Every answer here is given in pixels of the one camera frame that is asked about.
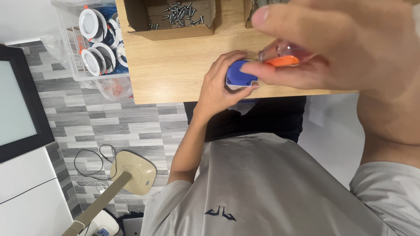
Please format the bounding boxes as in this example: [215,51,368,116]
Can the person's right hand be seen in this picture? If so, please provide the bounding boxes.
[240,0,420,145]

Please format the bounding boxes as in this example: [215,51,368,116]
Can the person's left hand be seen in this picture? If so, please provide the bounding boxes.
[193,50,260,119]

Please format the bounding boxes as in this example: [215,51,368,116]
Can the blue plastic lamp cap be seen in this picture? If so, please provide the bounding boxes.
[226,60,259,88]

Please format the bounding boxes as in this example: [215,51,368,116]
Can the black shorts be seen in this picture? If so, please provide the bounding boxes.
[183,95,308,144]

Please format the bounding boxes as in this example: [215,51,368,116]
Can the small cardboard box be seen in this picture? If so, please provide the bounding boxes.
[243,0,263,29]

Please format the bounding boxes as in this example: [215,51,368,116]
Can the heap of silver screws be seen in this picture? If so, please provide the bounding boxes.
[148,2,205,31]

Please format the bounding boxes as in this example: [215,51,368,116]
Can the clear plastic bag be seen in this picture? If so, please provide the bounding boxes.
[80,77,134,102]

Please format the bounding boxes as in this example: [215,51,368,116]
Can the open cardboard box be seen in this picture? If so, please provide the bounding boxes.
[123,0,216,41]

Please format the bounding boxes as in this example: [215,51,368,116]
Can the grey t-shirt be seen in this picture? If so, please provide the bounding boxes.
[140,132,420,236]

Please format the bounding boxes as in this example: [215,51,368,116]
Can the beige floor fan stand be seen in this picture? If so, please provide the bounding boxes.
[61,150,158,236]

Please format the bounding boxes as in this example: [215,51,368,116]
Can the white round downlight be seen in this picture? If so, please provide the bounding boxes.
[78,9,108,43]
[93,42,117,71]
[81,48,106,77]

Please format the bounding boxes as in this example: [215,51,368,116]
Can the white plastic basket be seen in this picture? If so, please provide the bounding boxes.
[51,0,130,82]

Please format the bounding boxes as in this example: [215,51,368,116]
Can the grey laptop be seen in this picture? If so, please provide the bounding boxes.
[122,217,144,236]

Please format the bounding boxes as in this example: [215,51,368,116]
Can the white appliance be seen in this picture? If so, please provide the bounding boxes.
[78,209,120,236]

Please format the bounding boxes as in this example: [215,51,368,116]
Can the black framed glass panel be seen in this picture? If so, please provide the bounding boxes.
[0,44,56,164]

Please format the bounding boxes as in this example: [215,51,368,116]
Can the white cabinet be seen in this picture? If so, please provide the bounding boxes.
[0,146,75,236]

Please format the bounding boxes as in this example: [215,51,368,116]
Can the black cable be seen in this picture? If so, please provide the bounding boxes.
[73,144,117,181]

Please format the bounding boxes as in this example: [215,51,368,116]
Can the white cable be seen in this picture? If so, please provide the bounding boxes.
[76,177,130,214]

